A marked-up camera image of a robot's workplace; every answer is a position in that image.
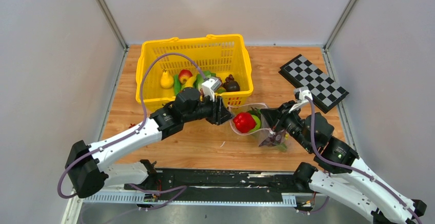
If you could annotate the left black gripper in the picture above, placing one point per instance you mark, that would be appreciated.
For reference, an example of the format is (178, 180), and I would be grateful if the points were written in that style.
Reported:
(220, 114)

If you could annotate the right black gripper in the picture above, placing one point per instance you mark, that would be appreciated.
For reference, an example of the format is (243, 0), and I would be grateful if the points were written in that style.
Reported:
(275, 116)

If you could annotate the green apple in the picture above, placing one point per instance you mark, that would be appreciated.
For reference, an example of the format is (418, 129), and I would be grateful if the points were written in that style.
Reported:
(258, 123)

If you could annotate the red bell pepper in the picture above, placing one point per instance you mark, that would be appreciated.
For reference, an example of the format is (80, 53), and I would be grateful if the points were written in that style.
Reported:
(244, 122)

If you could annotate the clear zip top bag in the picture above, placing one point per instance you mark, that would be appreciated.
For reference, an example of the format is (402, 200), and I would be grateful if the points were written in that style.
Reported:
(262, 133)

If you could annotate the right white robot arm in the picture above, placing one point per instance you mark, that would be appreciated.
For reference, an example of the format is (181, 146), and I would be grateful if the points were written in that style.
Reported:
(346, 177)

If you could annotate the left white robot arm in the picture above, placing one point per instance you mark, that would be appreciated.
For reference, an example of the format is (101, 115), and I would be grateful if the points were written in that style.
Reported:
(87, 166)

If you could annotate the dark avocado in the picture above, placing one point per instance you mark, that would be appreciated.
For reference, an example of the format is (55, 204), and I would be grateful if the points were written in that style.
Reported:
(230, 85)

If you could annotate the single yellow banana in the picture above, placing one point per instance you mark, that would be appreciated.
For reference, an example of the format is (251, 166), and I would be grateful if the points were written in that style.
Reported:
(190, 82)

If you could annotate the folded black chessboard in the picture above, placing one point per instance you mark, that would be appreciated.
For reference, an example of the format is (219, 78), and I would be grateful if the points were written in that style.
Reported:
(301, 72)

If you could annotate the red apple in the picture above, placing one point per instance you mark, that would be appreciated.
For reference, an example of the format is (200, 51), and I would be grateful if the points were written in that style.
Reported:
(184, 75)

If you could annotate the yellow plastic basket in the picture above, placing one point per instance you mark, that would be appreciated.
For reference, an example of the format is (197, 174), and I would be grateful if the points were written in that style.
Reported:
(219, 55)

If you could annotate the green cucumber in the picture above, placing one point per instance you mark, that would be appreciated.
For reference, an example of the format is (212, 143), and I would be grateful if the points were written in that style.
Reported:
(177, 85)

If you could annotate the yellow pear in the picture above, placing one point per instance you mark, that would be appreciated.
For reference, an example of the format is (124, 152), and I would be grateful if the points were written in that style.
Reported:
(166, 81)

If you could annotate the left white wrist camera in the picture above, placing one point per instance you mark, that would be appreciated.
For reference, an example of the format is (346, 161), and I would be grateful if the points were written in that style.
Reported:
(209, 86)

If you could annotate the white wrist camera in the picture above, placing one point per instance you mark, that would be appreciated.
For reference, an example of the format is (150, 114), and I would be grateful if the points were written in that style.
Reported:
(209, 86)
(303, 96)

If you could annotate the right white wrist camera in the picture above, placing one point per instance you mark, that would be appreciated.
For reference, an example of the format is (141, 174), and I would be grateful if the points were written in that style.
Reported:
(303, 96)

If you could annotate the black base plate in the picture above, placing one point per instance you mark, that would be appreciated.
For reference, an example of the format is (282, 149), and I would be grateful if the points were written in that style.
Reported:
(166, 178)

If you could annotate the white slotted cable duct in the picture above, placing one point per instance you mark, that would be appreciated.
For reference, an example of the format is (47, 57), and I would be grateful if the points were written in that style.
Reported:
(257, 197)

